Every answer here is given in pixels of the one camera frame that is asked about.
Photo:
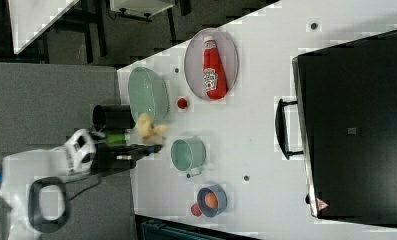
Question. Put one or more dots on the red strawberry near bowl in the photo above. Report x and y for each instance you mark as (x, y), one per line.
(195, 210)

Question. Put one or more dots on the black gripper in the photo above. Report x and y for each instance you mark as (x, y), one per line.
(109, 160)

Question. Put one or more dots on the white side table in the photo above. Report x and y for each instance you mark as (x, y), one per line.
(30, 18)

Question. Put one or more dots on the green mug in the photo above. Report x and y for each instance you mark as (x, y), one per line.
(189, 155)

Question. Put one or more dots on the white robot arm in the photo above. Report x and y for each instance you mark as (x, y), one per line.
(34, 183)

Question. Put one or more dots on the orange fruit in bowl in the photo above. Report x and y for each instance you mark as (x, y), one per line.
(211, 200)

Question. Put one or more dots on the lilac round plate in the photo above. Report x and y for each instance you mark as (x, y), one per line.
(194, 60)

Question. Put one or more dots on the blue bowl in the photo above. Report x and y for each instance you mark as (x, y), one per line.
(221, 196)

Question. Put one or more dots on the black toaster oven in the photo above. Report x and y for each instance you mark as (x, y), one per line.
(346, 96)

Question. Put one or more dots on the red ketchup bottle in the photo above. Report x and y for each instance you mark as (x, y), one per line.
(213, 71)

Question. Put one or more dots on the yellow banana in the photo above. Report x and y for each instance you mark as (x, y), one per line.
(146, 128)

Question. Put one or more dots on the green perforated colander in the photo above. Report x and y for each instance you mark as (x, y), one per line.
(147, 93)

